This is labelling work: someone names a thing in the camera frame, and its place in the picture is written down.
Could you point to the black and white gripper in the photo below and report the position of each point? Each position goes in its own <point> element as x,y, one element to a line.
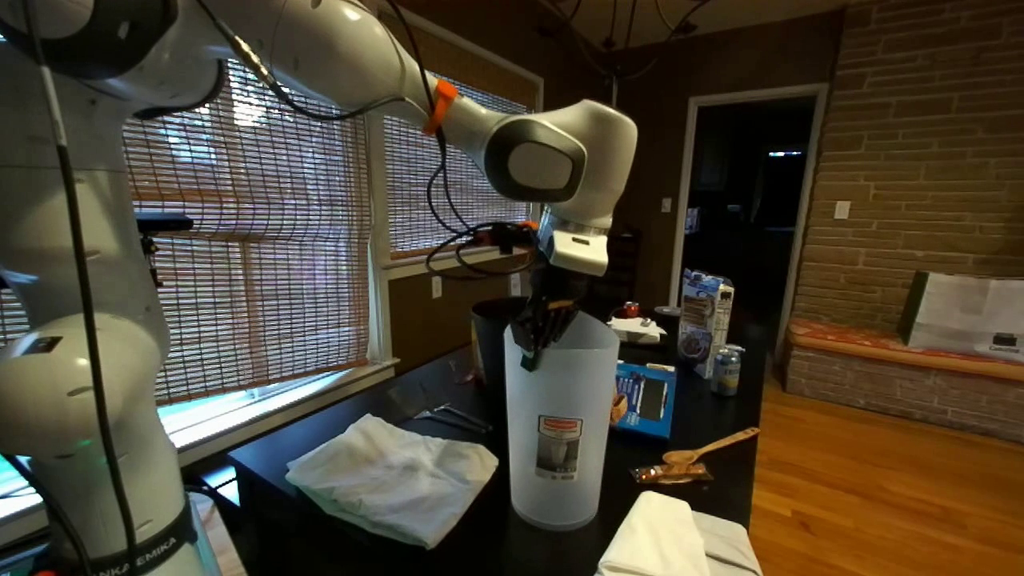
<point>570,254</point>

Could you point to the wooden spoon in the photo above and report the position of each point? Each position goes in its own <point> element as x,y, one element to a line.
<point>687,463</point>

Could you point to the blue box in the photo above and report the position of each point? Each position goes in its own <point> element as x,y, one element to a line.
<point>646,399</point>

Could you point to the white and blue carton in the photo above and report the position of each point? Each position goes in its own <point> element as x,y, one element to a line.
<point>707,318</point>

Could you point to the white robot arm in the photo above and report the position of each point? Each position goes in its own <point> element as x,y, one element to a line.
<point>78,383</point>

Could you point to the white cloth at edge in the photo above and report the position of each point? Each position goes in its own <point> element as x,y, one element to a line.
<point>663,536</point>

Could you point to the black round bin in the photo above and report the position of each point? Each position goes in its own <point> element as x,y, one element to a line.
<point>497,341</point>

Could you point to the white folded cloth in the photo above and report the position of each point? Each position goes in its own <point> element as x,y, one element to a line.
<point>397,485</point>

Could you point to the translucent white plastic jar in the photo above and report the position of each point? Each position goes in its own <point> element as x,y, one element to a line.
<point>558,422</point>

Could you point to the metal can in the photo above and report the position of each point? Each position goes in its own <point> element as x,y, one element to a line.
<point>727,369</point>

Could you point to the bamboo window blind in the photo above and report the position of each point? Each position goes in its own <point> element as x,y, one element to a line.
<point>268,265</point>

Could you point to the white paper on bench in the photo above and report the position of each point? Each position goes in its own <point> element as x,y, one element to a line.
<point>964,313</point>

